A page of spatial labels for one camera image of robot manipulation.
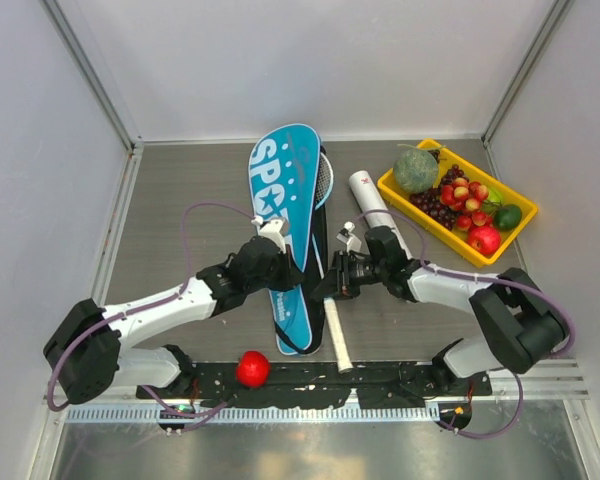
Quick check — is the red ball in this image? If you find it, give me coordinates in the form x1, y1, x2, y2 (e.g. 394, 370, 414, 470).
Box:
236, 350, 271, 388

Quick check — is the blue badminton racket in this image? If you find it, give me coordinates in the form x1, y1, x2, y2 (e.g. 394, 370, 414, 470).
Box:
313, 146, 334, 211
323, 298, 353, 374

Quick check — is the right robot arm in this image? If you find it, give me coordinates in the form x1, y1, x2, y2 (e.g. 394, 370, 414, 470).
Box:
311, 226, 569, 394

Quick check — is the green melon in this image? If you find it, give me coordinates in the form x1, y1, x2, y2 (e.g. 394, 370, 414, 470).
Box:
393, 148, 439, 194

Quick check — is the white cable duct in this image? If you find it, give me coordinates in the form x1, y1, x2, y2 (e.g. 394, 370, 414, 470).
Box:
65, 402, 439, 425

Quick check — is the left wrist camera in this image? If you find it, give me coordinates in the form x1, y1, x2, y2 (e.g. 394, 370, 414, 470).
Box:
250, 215, 290, 252

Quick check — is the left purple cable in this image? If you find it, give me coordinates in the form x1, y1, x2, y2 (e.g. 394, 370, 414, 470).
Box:
47, 201, 261, 412

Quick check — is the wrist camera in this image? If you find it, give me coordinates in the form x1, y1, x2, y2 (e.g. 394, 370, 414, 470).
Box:
336, 221, 362, 253
250, 215, 290, 252

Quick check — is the red apple in tray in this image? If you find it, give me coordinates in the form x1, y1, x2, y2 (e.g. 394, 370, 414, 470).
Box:
467, 225, 501, 257

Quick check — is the white shuttlecock tube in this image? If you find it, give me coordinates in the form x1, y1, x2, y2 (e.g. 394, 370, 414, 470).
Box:
348, 170, 413, 258

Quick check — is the blue racket bag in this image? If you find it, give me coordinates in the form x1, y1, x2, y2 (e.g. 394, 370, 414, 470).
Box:
248, 123, 324, 355

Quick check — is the dark grape bunch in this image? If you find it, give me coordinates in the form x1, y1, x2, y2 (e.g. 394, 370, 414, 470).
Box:
409, 164, 464, 231

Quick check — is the black front rail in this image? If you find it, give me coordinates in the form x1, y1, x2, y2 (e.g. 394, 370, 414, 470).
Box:
153, 361, 492, 410

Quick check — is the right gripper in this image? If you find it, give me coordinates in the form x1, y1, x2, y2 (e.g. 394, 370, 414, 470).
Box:
312, 249, 388, 300

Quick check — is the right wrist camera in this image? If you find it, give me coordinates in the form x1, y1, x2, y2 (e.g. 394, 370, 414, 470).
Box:
336, 221, 362, 253

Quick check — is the red cherry cluster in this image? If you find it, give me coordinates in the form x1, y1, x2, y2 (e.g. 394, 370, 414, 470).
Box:
438, 177, 494, 232

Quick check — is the green lime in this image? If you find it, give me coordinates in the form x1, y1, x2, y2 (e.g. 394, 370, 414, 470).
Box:
493, 204, 522, 231

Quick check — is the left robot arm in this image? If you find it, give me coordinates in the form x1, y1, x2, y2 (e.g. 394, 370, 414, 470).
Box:
43, 236, 304, 405

